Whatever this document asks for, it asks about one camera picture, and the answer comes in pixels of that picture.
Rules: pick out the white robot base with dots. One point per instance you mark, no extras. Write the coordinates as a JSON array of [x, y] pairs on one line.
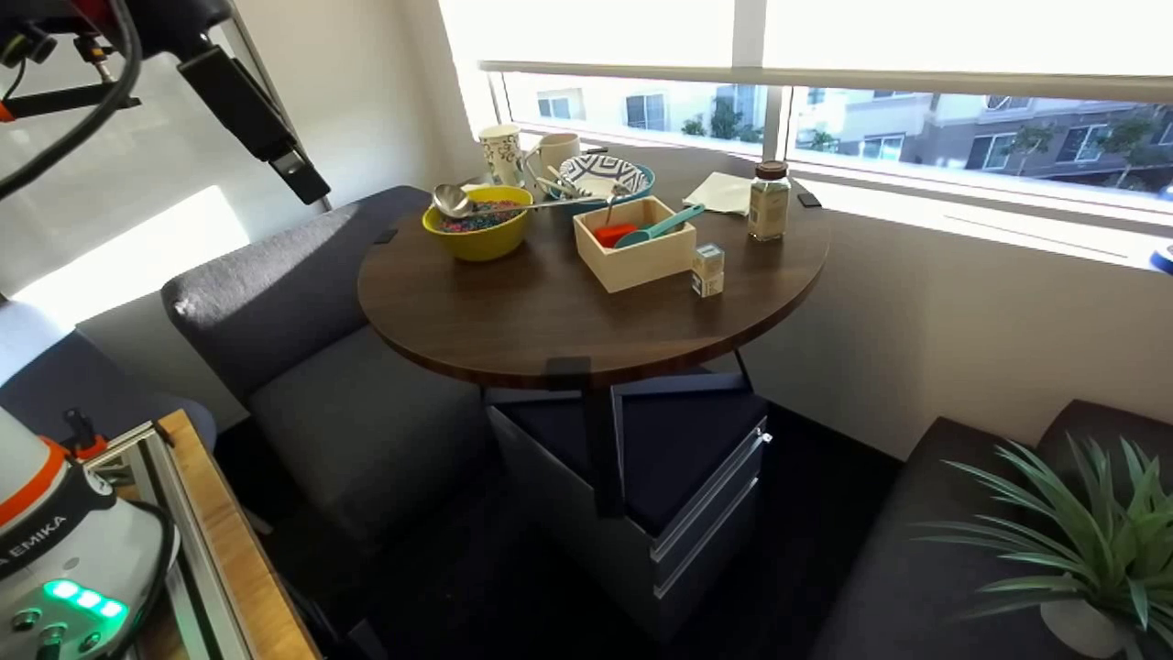
[[77, 560]]

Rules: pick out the teal measuring spoon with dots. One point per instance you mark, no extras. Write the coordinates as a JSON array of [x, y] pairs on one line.
[[661, 224]]

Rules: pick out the wooden robot mounting platform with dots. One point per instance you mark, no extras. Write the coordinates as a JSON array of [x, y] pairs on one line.
[[263, 601]]

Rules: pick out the patterned paper cup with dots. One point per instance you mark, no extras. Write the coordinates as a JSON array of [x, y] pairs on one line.
[[501, 157]]

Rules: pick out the blue bowl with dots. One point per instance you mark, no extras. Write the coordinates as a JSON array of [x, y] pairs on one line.
[[562, 201]]

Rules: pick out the green potted plant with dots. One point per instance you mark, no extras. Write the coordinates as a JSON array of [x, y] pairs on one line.
[[1088, 548]]

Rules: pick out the grey filing cabinet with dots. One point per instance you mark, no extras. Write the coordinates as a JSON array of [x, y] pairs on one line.
[[692, 480]]

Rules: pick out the dark grey bench seat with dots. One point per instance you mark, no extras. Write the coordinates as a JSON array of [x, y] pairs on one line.
[[364, 435]]

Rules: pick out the glass jar with dark lid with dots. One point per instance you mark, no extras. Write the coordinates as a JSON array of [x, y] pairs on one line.
[[767, 202]]

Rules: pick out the beige ceramic cup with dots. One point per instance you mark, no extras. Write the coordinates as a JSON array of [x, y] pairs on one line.
[[555, 149]]

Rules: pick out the yellow bowl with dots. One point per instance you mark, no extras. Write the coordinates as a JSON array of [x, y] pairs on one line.
[[493, 243]]

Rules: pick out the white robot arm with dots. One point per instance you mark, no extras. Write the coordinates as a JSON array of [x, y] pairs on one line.
[[139, 31]]

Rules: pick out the white paper napkin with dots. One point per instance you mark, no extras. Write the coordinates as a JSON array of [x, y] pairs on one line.
[[725, 191]]

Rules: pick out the aluminium frame rails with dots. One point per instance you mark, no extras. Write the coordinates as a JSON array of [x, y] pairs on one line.
[[171, 551]]

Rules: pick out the light wooden box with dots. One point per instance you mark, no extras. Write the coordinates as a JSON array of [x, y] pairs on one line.
[[644, 260]]

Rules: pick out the round dark wooden table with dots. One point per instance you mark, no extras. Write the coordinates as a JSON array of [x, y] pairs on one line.
[[541, 322]]

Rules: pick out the black and white patterned bowl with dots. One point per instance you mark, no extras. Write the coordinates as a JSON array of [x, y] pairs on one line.
[[604, 179]]

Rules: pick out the metal measuring scoop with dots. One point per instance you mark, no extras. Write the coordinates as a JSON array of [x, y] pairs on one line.
[[451, 201]]

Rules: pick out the black camera stand bar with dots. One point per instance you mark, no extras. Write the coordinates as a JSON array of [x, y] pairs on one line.
[[54, 100]]

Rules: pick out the dark sofa with plant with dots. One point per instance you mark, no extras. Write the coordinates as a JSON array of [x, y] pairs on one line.
[[908, 600]]

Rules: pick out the orange object in box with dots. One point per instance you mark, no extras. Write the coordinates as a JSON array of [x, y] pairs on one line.
[[615, 232]]

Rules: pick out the colourful cereal pieces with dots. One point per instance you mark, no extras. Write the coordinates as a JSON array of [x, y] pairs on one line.
[[477, 221]]

